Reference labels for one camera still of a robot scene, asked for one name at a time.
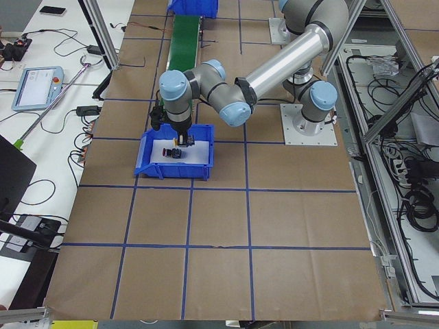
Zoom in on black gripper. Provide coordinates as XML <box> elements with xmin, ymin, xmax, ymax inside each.
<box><xmin>174</xmin><ymin>121</ymin><xmax>189</xmax><ymax>147</ymax></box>

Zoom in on red push button switch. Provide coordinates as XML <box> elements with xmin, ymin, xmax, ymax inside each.
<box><xmin>162</xmin><ymin>148</ymin><xmax>182</xmax><ymax>159</ymax></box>

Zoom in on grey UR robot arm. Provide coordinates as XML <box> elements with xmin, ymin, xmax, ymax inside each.
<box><xmin>159</xmin><ymin>0</ymin><xmax>349</xmax><ymax>147</ymax></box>

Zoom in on blue plastic bin near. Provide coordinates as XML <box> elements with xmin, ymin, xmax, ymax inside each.
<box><xmin>134</xmin><ymin>124</ymin><xmax>214</xmax><ymax>180</ymax></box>

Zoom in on blue plastic bin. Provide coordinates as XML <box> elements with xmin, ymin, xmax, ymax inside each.
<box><xmin>134</xmin><ymin>124</ymin><xmax>214</xmax><ymax>180</ymax></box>
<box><xmin>167</xmin><ymin>0</ymin><xmax>219</xmax><ymax>19</ymax></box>

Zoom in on green conveyor belt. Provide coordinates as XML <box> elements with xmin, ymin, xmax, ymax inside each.
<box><xmin>167</xmin><ymin>15</ymin><xmax>201</xmax><ymax>72</ymax></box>

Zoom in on black power adapter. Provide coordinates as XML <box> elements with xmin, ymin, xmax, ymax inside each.
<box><xmin>75</xmin><ymin>106</ymin><xmax>102</xmax><ymax>117</ymax></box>

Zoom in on metal reacher pole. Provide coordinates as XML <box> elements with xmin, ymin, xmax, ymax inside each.
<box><xmin>13</xmin><ymin>54</ymin><xmax>102</xmax><ymax>151</ymax></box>

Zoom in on black power brick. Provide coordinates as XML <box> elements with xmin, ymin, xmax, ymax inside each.
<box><xmin>86</xmin><ymin>45</ymin><xmax>102</xmax><ymax>56</ymax></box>

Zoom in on blue plastic bin far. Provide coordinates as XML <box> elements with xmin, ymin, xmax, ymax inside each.
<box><xmin>167</xmin><ymin>0</ymin><xmax>219</xmax><ymax>19</ymax></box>

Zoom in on robot teach pendant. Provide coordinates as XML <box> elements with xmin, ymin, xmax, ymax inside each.
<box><xmin>11</xmin><ymin>66</ymin><xmax>64</xmax><ymax>112</ymax></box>

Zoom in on black monitor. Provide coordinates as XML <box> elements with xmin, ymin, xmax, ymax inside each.
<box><xmin>0</xmin><ymin>136</ymin><xmax>36</xmax><ymax>221</ymax></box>

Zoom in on black smartphone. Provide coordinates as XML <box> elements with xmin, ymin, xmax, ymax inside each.
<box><xmin>39</xmin><ymin>5</ymin><xmax>67</xmax><ymax>16</ymax></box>

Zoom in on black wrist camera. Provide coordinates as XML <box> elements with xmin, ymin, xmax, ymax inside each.
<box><xmin>150</xmin><ymin>105</ymin><xmax>164</xmax><ymax>131</ymax></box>

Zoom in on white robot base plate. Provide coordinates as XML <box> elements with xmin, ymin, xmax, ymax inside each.
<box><xmin>280</xmin><ymin>103</ymin><xmax>337</xmax><ymax>147</ymax></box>

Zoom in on aluminium frame post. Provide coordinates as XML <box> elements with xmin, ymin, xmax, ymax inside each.
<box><xmin>78</xmin><ymin>0</ymin><xmax>119</xmax><ymax>71</ymax></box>

